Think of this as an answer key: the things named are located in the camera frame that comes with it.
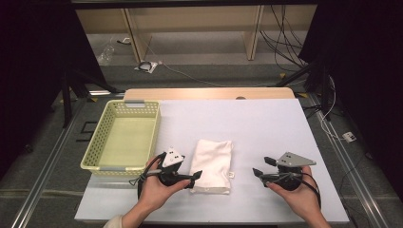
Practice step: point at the white table mat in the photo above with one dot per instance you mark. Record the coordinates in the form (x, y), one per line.
(253, 126)

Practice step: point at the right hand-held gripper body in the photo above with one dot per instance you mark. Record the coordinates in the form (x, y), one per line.
(294, 160)

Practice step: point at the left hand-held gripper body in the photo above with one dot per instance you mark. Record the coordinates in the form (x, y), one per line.
(172, 157)

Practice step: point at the white power adapter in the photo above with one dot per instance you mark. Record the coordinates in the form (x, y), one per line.
(349, 136)

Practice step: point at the person's left hand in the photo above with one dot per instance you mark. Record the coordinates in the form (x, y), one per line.
(155, 193)

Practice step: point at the clear plastic bag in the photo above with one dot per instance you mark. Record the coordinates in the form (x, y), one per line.
(106, 56)

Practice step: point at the person's right hand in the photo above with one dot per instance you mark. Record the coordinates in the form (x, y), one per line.
(297, 199)

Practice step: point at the black curtain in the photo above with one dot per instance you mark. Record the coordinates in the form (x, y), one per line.
(34, 63)
(364, 63)

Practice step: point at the light wooden desk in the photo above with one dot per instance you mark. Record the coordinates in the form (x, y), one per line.
(196, 19)

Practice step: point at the pale green plastic basket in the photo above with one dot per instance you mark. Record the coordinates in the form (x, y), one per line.
(95, 148)

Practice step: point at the white baby shirt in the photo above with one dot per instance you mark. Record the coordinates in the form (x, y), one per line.
(212, 164)

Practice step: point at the aluminium floor rail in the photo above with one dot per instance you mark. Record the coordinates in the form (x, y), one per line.
(348, 164)
(47, 167)

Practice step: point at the black metal stand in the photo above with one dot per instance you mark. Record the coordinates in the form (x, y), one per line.
(323, 95)
(67, 101)

